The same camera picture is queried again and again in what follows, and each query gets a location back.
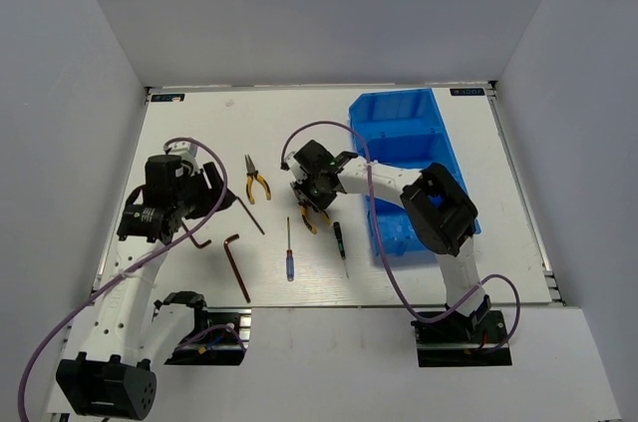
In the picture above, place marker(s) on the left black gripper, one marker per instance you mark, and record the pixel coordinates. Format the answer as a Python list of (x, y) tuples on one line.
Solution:
[(217, 198)]

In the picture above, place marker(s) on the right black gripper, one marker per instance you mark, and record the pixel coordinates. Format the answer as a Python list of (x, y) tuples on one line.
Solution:
[(320, 205)]

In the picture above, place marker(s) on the yellow needle-nose pliers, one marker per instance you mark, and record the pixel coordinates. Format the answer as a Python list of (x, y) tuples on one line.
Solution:
[(254, 177), (307, 213)]

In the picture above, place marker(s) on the black green precision screwdriver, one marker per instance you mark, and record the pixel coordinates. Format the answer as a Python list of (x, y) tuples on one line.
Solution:
[(340, 243)]

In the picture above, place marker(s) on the blue handled screwdriver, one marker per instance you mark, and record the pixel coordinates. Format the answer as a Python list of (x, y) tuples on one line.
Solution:
[(289, 254)]

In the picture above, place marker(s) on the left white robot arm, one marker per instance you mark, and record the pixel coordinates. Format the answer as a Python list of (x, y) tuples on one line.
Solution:
[(113, 375)]

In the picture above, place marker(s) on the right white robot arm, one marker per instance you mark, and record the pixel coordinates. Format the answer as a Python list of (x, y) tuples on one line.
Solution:
[(441, 213)]

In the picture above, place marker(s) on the thin dark hex key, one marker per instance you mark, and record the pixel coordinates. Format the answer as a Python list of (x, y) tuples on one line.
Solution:
[(250, 214)]

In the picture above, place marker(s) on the large red hex key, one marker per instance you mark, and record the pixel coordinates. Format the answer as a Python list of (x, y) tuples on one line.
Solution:
[(234, 267)]

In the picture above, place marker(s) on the left red hex key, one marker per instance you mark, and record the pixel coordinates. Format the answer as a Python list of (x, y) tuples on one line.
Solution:
[(191, 237)]

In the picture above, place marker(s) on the left table corner label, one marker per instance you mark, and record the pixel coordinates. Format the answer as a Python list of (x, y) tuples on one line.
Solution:
[(171, 97)]

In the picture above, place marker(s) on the table corner label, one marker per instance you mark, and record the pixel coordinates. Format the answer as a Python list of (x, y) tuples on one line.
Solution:
[(171, 97), (467, 92)]

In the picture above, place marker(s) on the right table corner label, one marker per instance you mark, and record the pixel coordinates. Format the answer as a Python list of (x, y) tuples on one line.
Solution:
[(467, 92)]

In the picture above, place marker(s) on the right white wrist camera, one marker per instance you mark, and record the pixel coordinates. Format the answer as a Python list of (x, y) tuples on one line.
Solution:
[(299, 178)]

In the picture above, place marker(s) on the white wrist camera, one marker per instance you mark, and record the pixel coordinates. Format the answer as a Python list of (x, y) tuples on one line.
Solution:
[(187, 152), (299, 178)]

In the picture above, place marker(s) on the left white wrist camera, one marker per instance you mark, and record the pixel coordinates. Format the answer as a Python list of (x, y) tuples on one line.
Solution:
[(187, 152)]

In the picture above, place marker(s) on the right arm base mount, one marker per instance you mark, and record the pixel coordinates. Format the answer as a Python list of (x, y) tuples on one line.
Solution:
[(445, 344)]

